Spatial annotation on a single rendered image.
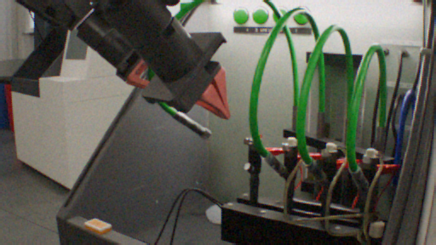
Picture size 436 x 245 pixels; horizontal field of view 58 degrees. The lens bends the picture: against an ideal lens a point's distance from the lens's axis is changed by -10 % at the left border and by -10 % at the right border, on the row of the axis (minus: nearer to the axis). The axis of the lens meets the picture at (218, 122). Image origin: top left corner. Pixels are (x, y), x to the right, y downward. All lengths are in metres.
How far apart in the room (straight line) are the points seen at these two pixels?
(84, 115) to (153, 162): 2.61
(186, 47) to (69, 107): 3.17
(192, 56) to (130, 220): 0.69
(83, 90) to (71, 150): 0.51
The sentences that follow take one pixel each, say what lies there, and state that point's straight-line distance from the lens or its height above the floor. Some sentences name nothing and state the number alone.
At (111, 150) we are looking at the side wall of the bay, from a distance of 1.00.
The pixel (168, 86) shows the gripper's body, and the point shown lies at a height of 1.27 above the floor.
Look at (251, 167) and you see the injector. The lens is 0.87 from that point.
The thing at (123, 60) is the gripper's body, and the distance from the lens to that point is 0.77.
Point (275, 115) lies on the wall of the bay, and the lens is 1.17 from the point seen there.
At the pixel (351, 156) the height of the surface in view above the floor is 1.16.
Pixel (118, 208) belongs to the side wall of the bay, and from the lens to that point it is 1.06.
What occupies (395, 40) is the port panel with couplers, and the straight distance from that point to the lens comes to 1.04.
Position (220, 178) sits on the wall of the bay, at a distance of 1.30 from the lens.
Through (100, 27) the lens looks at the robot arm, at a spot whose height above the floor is 1.35.
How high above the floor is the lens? 1.33
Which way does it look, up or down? 12 degrees down
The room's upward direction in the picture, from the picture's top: straight up
